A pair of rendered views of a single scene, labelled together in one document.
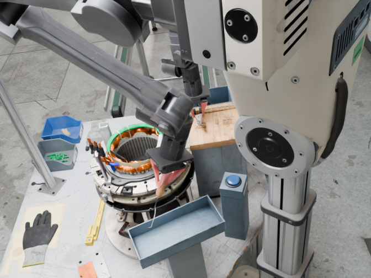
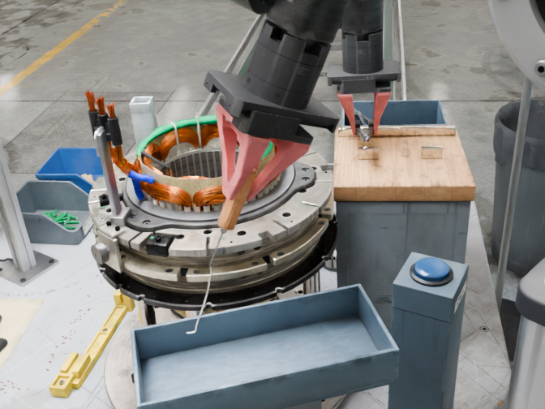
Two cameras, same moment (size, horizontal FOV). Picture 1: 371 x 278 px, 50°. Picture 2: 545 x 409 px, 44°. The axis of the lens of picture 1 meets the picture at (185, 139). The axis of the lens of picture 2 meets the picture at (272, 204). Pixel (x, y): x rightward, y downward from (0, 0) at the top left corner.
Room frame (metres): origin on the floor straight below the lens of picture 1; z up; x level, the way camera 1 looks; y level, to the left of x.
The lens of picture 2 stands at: (0.17, 0.00, 1.51)
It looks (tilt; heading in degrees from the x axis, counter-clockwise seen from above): 30 degrees down; 5
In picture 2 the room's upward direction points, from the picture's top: 4 degrees counter-clockwise
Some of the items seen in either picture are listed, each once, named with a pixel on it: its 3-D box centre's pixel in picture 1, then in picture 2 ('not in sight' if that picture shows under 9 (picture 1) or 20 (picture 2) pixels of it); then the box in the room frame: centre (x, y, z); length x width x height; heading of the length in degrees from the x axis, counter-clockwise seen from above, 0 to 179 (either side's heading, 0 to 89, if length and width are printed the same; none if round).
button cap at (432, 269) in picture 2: (233, 180); (431, 269); (0.81, -0.12, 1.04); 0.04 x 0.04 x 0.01
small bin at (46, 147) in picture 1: (55, 155); (52, 212); (1.33, 0.57, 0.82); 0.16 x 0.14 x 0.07; 85
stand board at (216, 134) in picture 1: (214, 124); (398, 161); (1.07, -0.11, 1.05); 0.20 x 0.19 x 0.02; 178
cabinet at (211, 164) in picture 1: (217, 154); (394, 240); (1.07, -0.11, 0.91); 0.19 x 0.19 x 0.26; 88
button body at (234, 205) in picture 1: (235, 207); (425, 354); (0.81, -0.12, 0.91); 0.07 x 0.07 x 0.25; 65
